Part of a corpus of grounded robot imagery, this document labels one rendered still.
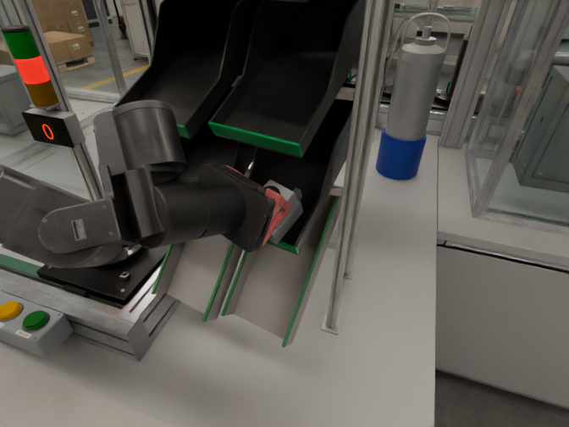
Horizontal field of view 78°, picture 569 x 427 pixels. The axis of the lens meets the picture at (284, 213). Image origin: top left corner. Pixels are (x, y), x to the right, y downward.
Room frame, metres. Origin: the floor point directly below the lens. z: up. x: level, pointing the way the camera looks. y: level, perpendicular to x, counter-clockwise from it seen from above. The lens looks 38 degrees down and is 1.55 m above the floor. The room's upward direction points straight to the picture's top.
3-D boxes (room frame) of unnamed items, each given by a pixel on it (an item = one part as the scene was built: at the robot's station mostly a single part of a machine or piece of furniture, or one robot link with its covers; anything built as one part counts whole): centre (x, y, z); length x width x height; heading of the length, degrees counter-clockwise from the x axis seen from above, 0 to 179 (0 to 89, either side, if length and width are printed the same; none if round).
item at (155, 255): (0.61, 0.40, 0.96); 0.24 x 0.24 x 0.02; 71
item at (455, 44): (5.53, -2.26, 0.40); 0.61 x 0.41 x 0.22; 64
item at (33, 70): (0.79, 0.54, 1.33); 0.05 x 0.05 x 0.05
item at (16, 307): (0.44, 0.55, 0.96); 0.04 x 0.04 x 0.02
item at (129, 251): (0.61, 0.40, 0.98); 0.14 x 0.14 x 0.02
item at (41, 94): (0.79, 0.54, 1.28); 0.05 x 0.05 x 0.05
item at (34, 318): (0.42, 0.49, 0.96); 0.04 x 0.04 x 0.02
